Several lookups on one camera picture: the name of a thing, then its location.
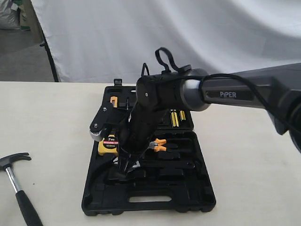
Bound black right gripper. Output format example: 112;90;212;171
90;102;165;176

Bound yellow 2m tape measure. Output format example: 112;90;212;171
98;134;119;156

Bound yellow utility knife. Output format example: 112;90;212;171
110;96;118;108

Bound orange handled combination pliers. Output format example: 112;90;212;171
148;138;179;158

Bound black plastic tool case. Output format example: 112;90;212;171
81;78;216;216

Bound white sacks in background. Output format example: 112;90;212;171
0;0;30;31

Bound black backdrop stand pole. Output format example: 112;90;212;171
40;28;60;82

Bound white backdrop cloth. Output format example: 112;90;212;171
32;0;301;83

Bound steel claw hammer black grip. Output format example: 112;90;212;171
0;153;43;226

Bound short yellow black screwdriver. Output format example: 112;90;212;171
180;110;186;121

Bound long yellow black screwdriver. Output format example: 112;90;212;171
171;111;179;127

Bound chrome adjustable wrench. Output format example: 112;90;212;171
130;161;195;170

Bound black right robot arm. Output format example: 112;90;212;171
89;63;301;174

